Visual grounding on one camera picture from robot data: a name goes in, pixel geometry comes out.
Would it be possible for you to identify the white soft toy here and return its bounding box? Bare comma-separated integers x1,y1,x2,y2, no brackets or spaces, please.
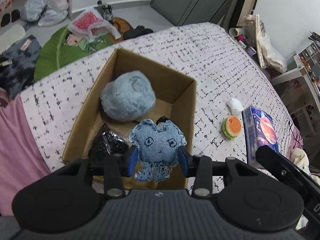
226,98,244,115

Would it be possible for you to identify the large grey plastic bag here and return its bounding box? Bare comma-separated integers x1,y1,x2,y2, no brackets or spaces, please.
25,0,59,22

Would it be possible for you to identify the white oblong mat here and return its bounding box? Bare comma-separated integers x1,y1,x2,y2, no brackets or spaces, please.
0,24,26,53

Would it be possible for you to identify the small drawer organizer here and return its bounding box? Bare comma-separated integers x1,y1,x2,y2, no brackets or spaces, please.
297,42,320,64

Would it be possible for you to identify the white desk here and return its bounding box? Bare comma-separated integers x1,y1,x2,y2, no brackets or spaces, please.
270,54,320,120

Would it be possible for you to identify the black sequin pouch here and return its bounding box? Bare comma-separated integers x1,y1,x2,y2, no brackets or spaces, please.
86,123,132,160

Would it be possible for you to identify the black cloth bundle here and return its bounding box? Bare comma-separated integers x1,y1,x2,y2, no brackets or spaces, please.
124,25,153,40

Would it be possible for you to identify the green leaf-shaped cartoon mat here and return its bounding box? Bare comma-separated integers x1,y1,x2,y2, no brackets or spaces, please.
34,26,114,82

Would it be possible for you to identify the red print plastic bag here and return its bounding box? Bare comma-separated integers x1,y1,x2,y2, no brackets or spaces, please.
68,7,121,42

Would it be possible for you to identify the black mechanical object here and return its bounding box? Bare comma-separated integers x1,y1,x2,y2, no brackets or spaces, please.
97,0,114,20

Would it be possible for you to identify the brown cardboard box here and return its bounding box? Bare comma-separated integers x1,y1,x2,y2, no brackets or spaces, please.
61,46,198,190

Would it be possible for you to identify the beige canvas bag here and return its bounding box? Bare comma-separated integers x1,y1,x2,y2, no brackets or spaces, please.
252,14,267,68

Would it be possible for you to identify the small burger toy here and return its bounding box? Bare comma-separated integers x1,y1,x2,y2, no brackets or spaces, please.
222,115,242,140

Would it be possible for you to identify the blue fluffy plush ball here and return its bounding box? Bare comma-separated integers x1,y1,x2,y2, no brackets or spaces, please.
100,70,157,123

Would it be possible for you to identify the blue denim plush toy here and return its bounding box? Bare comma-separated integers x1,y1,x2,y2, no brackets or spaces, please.
128,119,187,182

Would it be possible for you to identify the pastel crumpled blanket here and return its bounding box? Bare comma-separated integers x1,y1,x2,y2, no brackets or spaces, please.
290,148,320,180

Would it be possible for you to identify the white black-patterned blanket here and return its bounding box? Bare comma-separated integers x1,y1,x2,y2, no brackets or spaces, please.
20,23,294,174

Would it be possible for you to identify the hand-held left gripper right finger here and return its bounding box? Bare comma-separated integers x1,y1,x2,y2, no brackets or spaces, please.
178,146,263,197

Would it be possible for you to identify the clear plastic bag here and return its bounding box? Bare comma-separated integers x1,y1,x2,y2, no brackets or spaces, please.
262,34,288,73

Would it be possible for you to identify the grey door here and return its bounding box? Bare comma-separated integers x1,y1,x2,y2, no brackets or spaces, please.
149,0,244,27

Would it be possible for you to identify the brown round mat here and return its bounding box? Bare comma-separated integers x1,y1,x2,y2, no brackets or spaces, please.
111,17,134,39

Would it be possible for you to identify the glass jar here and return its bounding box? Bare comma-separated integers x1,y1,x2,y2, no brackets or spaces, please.
241,15,253,29

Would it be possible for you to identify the black cable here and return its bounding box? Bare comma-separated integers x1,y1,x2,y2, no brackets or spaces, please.
287,120,304,153

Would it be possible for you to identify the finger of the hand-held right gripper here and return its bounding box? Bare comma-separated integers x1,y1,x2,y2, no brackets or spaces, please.
255,145,313,195

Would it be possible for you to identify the dark tie-dye rug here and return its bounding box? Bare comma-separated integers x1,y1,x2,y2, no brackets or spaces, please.
0,35,42,99

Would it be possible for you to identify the blue planet print packet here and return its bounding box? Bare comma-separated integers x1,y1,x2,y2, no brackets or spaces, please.
241,106,280,167

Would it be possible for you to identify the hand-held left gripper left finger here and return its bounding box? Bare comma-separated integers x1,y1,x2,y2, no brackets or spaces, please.
54,146,138,199

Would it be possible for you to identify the pink bed sheet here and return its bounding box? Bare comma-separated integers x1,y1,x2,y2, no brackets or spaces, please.
0,90,304,217

